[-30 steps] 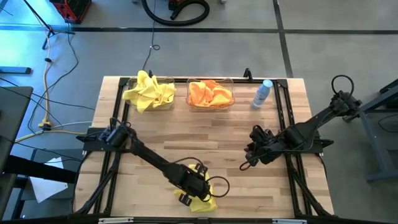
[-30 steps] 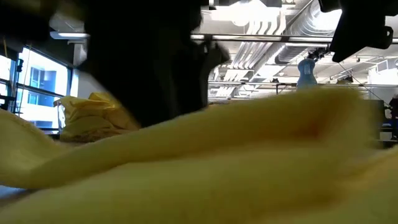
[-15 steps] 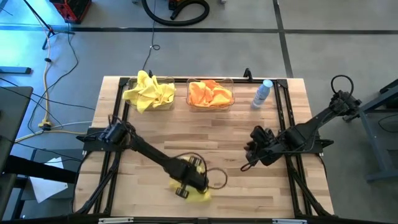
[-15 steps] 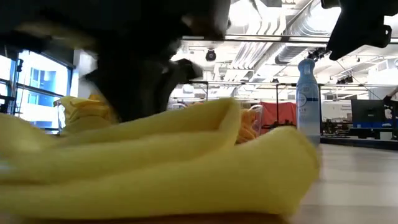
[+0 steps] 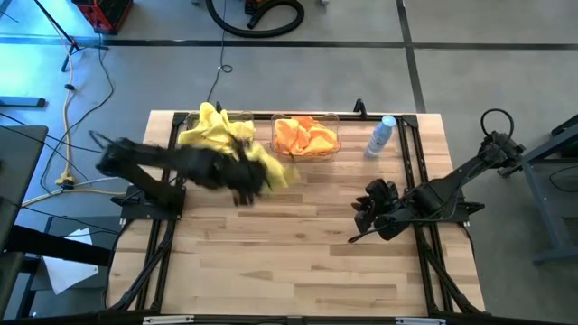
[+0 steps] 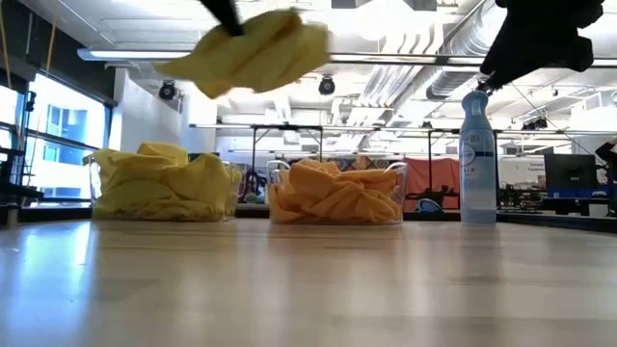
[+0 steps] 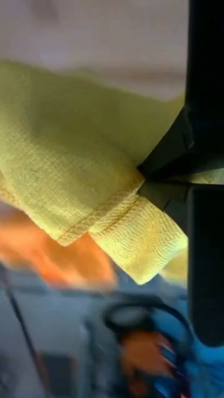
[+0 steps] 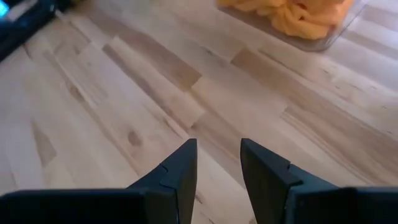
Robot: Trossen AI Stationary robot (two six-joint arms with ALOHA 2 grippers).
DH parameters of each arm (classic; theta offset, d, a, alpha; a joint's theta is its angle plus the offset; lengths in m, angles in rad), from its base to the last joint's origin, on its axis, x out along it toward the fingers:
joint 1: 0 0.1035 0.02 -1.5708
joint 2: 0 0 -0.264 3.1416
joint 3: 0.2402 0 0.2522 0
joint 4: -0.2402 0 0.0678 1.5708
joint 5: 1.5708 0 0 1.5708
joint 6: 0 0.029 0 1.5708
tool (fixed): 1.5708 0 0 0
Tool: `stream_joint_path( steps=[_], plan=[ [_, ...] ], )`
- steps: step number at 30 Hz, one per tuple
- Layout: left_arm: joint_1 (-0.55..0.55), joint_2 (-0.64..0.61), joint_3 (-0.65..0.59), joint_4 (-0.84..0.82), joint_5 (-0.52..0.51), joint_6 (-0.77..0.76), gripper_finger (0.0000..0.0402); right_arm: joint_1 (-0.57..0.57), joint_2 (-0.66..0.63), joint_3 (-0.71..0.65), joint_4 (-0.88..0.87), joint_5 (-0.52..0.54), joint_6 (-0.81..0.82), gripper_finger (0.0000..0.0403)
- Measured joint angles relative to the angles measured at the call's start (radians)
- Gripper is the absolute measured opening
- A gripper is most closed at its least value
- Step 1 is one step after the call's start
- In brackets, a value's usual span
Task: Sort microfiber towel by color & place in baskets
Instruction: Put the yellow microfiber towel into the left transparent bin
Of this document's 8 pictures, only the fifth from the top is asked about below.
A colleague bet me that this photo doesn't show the clear plastic water bottle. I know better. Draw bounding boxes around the clear plastic water bottle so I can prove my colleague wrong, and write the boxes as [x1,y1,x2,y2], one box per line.
[363,115,397,160]

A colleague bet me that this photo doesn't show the dark grey desk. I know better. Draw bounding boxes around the dark grey desk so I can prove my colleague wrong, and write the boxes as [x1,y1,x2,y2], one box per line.
[0,125,50,252]

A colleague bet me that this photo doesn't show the dark flat floor bar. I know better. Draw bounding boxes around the dark flat floor bar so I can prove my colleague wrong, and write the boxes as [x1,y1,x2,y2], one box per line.
[0,96,47,108]

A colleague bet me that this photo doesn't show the thin black floor cable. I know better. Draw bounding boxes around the thin black floor cable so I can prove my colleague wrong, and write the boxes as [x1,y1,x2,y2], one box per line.
[204,0,234,111]
[0,33,115,195]

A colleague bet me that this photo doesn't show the white paper sheet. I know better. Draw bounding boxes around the white paper sheet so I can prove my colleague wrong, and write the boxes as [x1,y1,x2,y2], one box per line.
[42,227,100,294]

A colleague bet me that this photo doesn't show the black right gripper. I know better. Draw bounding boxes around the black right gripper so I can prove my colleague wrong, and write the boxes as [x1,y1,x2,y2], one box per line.
[351,179,408,242]

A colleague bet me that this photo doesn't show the yellow extension cord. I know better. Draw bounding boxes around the yellow extension cord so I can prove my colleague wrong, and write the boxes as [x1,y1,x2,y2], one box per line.
[20,17,130,208]

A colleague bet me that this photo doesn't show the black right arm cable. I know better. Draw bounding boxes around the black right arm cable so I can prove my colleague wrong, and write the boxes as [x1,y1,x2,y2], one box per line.
[347,107,516,245]

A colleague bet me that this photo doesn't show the black metal table frame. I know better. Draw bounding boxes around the black metal table frame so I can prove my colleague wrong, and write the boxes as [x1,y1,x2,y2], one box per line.
[103,110,489,325]

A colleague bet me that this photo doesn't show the black desk beam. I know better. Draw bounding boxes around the black desk beam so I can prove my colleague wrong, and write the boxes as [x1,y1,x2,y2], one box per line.
[0,224,113,267]

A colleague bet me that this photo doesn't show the black tripod stand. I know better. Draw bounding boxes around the black tripod stand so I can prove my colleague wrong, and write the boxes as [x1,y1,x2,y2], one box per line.
[31,0,109,73]

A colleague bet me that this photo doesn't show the clear plastic basket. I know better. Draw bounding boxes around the clear plastic basket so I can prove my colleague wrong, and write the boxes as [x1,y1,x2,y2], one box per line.
[182,111,256,163]
[269,112,342,163]

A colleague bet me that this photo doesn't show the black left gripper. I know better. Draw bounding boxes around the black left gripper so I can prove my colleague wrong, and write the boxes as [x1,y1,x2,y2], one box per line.
[211,148,273,209]

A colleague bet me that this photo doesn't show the red black crate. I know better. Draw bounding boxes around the red black crate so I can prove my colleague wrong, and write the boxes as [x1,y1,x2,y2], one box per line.
[71,0,135,35]

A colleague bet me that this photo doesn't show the grey metal table frame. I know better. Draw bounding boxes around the grey metal table frame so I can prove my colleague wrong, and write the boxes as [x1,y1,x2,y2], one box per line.
[514,115,578,265]

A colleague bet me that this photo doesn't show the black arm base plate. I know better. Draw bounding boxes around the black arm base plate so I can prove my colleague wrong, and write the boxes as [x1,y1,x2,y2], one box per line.
[110,184,187,222]
[404,187,485,227]

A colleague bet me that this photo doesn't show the black vacuum hose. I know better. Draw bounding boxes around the black vacuum hose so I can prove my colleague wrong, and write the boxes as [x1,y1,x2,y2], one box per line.
[205,0,306,39]

